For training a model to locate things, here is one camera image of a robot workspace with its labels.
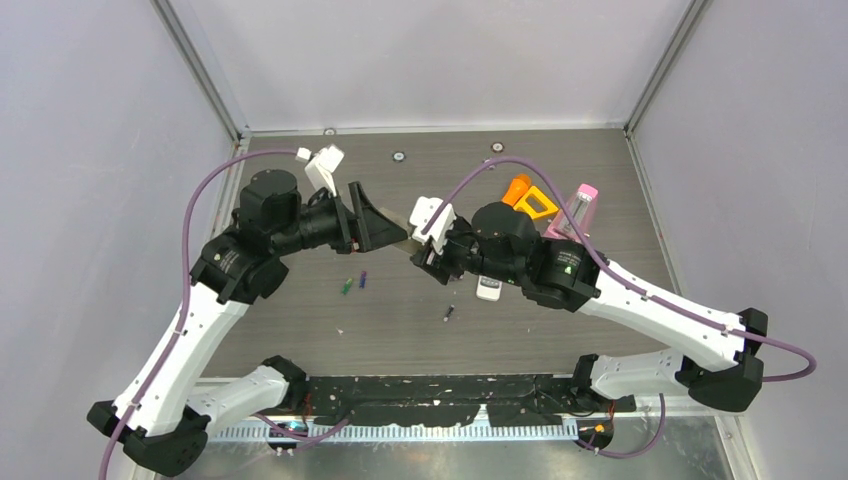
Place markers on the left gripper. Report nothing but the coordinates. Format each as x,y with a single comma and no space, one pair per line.
364,228

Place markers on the pink metronome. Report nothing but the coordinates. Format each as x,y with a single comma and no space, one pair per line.
581,206

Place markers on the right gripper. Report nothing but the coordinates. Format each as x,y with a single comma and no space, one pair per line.
437,264

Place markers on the yellow triangle ruler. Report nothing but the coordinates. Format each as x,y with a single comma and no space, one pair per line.
536,204

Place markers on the white grey remote control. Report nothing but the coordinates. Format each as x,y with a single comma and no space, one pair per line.
488,289

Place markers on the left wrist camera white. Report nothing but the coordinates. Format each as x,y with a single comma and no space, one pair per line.
319,167

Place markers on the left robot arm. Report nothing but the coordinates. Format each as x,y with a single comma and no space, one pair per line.
161,424

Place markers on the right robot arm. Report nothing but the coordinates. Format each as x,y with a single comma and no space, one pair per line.
706,356

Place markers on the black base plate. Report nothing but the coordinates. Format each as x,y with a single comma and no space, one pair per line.
453,400

